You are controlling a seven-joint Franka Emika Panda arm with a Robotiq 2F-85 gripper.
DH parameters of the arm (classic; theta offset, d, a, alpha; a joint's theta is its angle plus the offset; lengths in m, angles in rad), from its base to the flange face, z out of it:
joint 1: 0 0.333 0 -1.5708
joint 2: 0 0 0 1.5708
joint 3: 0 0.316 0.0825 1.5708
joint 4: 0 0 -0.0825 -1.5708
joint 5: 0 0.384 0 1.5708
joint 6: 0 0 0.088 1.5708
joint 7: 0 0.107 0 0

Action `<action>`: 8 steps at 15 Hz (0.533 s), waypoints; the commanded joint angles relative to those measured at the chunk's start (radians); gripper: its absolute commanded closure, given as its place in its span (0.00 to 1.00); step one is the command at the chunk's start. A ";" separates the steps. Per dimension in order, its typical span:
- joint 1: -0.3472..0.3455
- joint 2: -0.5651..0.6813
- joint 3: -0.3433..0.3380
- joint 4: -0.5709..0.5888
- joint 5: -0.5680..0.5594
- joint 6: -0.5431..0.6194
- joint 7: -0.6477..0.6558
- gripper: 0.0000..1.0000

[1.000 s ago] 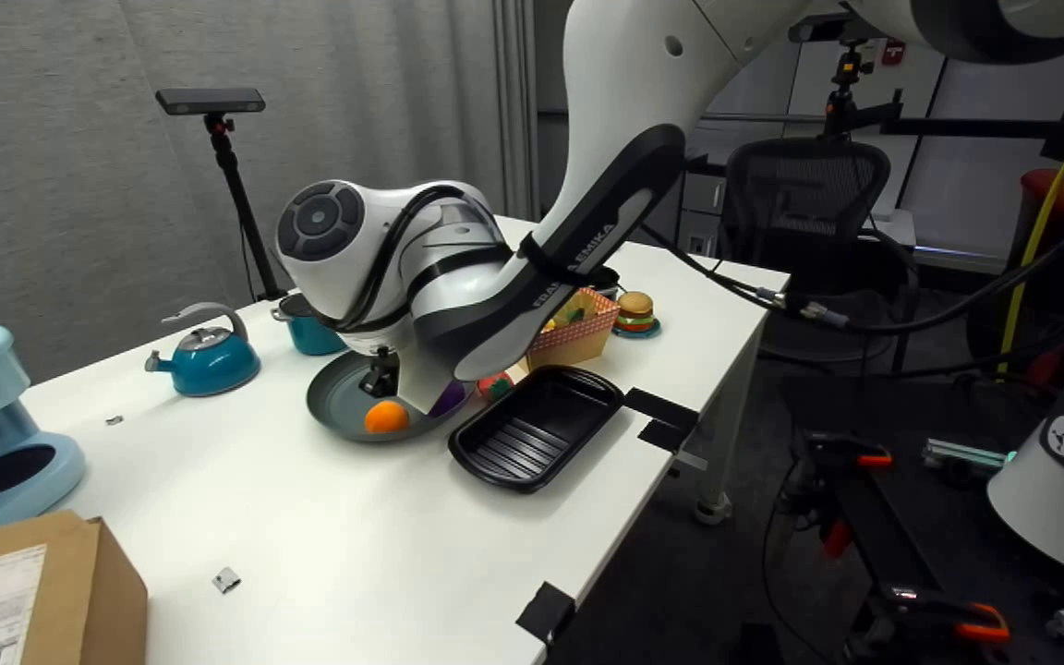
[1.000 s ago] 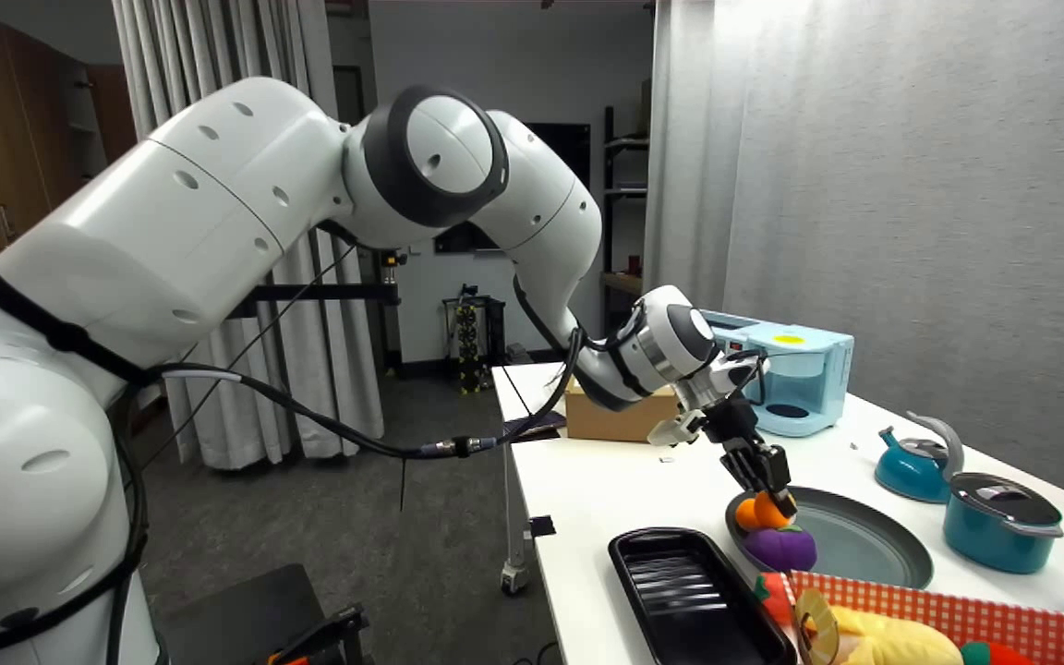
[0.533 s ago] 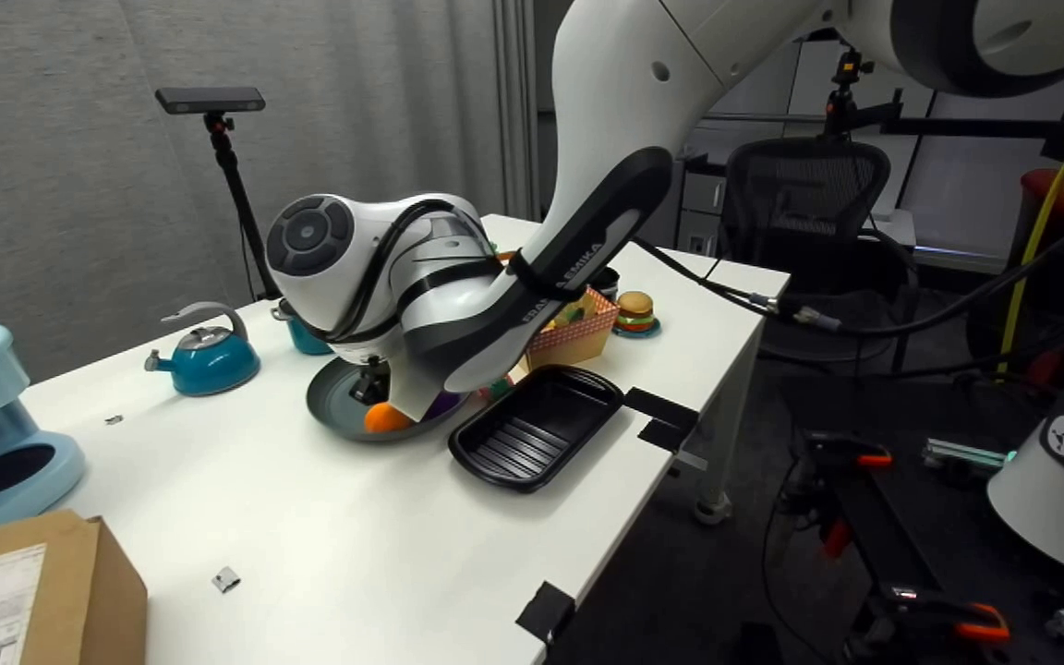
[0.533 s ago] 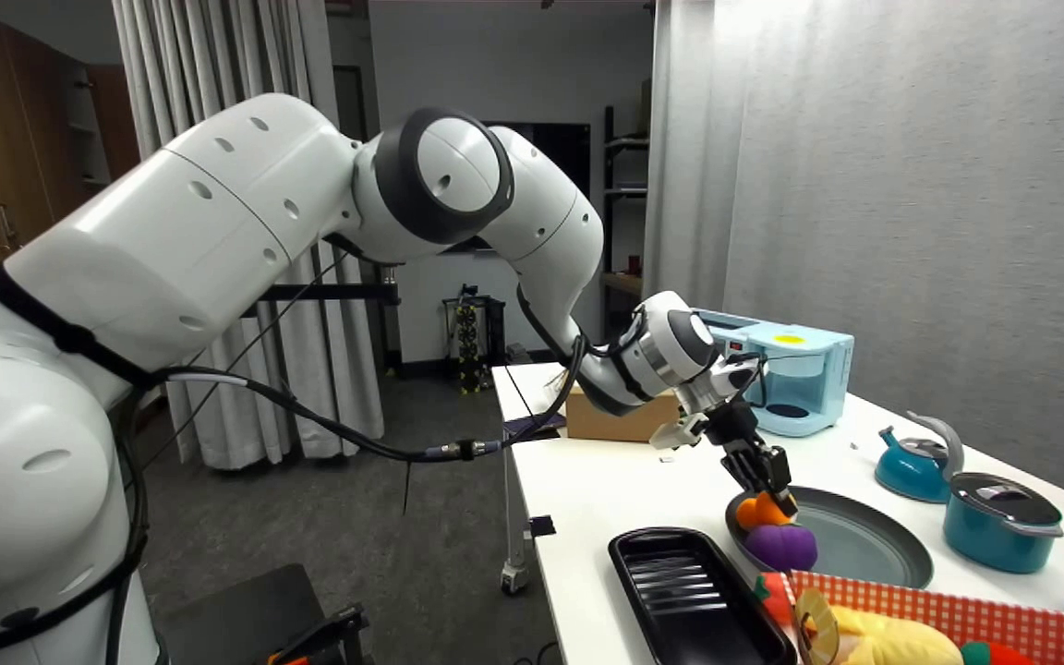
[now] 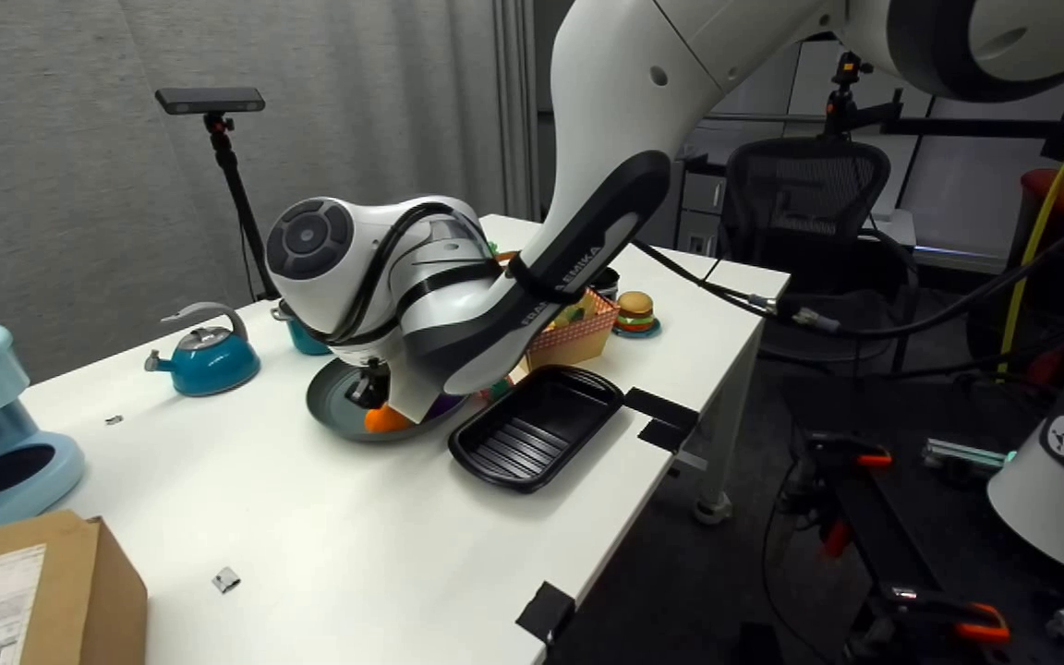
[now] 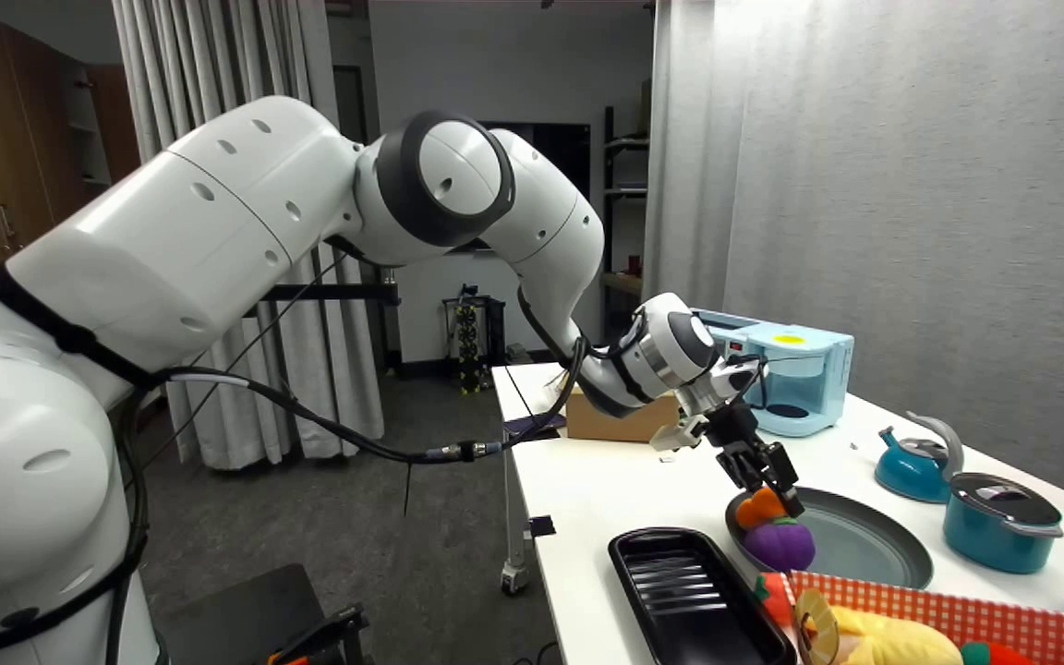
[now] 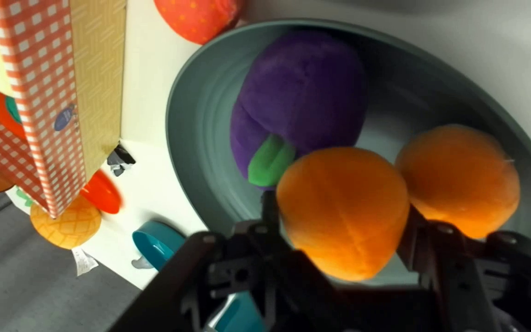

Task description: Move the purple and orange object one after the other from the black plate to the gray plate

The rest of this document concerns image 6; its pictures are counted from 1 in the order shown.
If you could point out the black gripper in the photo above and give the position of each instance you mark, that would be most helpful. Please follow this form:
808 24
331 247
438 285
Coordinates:
729 427

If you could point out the orange plush fruit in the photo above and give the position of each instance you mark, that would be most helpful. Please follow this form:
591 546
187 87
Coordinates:
760 507

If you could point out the purple plush eggplant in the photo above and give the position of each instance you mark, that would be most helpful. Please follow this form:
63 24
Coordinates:
780 546

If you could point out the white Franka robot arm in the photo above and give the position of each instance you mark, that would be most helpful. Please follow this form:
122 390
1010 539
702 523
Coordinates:
187 273

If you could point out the grey round plate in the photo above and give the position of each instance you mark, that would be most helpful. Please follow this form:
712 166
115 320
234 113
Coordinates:
868 550

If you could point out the light blue toy coffee machine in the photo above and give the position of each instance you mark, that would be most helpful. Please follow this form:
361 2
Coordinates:
802 371

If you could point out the red plush strawberry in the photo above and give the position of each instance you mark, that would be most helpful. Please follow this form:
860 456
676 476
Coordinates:
778 600

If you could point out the black plastic tray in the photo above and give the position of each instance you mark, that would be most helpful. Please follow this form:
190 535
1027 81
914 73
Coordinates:
681 595

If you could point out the teal toy kettle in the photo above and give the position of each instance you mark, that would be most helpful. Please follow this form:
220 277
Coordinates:
914 466

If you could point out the brown cardboard box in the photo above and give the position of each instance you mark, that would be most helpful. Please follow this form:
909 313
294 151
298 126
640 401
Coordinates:
618 417

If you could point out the yellow plush corn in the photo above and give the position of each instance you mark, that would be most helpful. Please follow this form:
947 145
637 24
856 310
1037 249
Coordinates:
895 639

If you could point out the black tape piece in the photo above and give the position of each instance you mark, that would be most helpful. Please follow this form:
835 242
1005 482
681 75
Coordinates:
541 527

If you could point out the teal toy pot with lid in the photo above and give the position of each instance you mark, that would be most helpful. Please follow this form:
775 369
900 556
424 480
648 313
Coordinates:
1000 523

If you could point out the red checkered cardboard box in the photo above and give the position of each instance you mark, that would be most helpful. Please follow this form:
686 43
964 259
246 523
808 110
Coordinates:
1000 624

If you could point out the red plush toy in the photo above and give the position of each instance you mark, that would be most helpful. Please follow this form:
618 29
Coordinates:
1004 656

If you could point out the white curtain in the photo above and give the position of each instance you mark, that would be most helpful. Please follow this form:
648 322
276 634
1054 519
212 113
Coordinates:
287 371

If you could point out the black cart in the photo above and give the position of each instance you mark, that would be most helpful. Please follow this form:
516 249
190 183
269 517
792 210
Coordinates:
250 615

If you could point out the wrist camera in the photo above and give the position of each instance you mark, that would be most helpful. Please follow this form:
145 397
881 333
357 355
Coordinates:
740 369

